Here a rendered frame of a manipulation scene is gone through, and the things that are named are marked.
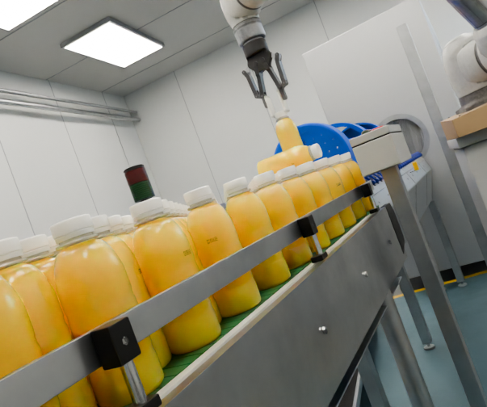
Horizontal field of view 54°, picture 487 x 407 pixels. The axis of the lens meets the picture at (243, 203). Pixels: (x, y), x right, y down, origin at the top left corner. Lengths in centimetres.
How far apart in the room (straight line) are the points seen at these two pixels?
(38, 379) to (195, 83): 723
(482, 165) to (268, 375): 151
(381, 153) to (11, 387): 101
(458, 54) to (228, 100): 553
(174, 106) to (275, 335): 710
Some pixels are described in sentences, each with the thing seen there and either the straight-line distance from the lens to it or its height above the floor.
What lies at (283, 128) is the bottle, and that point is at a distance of 146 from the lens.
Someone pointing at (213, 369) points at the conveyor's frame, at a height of 89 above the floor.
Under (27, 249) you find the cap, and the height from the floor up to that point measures 107.
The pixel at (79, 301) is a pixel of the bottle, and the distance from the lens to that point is 47.
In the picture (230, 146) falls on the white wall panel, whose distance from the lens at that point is 726.
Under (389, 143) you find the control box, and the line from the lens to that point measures 122.
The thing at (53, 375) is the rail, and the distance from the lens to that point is 40.
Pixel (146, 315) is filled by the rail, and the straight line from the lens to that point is 47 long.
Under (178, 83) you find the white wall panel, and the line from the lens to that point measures 765.
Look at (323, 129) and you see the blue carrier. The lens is 165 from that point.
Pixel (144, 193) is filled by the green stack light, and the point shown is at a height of 117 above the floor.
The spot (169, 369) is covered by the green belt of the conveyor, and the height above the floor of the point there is 90.
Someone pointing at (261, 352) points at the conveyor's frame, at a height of 87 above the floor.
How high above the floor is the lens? 103
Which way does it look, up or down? 1 degrees up
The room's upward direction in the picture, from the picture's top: 21 degrees counter-clockwise
